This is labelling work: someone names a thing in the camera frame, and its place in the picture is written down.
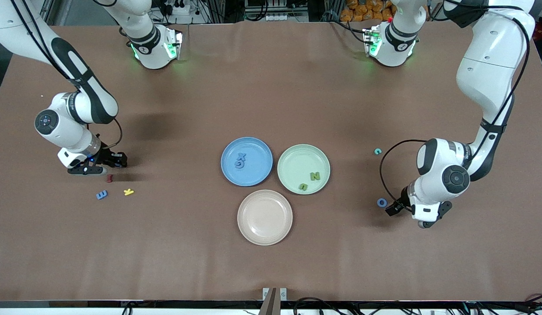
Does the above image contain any light green plate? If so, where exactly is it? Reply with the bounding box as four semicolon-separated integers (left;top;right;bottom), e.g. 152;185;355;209
277;144;331;195

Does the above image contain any beige plate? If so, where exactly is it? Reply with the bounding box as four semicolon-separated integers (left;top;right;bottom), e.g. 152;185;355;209
237;189;293;246

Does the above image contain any blue plate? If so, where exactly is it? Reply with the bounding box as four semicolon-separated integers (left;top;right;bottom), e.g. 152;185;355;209
221;137;274;187

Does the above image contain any brown table cover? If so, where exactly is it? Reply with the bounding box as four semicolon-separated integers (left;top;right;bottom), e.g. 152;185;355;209
0;21;542;302

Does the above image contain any pile of orange fruit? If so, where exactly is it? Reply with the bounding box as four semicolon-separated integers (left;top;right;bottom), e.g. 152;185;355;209
340;0;396;22

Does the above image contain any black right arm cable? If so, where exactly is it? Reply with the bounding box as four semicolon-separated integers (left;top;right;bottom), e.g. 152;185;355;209
8;0;123;151

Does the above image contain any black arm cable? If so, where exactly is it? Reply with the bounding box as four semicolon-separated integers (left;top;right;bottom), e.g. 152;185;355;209
379;0;531;214
8;0;123;151

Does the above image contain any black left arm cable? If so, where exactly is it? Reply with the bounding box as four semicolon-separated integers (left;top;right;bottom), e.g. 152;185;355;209
379;0;531;214

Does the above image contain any black cable bundle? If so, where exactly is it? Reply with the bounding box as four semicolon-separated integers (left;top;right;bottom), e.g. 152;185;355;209
293;293;542;315

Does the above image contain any white mounting bracket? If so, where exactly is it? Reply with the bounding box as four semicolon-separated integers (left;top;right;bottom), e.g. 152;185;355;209
263;287;288;301

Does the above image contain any brown camera post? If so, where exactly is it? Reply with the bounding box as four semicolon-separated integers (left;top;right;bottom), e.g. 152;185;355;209
259;287;278;315

